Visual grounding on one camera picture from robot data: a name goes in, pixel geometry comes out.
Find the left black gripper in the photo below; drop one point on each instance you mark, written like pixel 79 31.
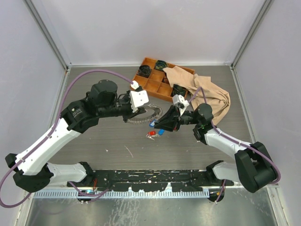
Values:
pixel 130 114

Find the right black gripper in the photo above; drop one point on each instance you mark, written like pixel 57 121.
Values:
pixel 170 121

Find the blue tag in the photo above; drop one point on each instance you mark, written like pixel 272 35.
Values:
pixel 153 123

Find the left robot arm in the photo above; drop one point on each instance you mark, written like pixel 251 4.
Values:
pixel 35 172

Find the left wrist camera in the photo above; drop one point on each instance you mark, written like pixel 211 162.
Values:
pixel 138 98

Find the wooden compartment tray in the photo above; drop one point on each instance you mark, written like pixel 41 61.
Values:
pixel 157 85

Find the dark band coil right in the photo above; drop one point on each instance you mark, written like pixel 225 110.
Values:
pixel 178 90

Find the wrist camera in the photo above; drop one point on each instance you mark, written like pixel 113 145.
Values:
pixel 180 103
pixel 138 98

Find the beige cloth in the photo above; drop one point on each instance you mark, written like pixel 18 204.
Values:
pixel 203 88

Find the blue tagged key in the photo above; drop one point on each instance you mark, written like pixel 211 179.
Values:
pixel 160 132

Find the dark band coil top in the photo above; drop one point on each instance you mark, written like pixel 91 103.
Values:
pixel 160 65

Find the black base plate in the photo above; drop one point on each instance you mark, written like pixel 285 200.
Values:
pixel 184 180

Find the dark band coil left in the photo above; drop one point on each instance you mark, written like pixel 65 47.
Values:
pixel 144 71

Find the metal disc keyring holder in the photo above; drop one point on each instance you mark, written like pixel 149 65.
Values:
pixel 146 114

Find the red tagged key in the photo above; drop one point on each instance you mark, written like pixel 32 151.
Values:
pixel 151 135

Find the grey cable duct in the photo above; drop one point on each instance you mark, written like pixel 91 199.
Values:
pixel 168 193

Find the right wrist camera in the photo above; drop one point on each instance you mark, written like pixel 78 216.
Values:
pixel 180 103

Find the dark band coil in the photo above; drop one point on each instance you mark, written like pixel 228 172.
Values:
pixel 178 90
pixel 144 71
pixel 160 65

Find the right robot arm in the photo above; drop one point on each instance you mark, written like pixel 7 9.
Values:
pixel 253 167

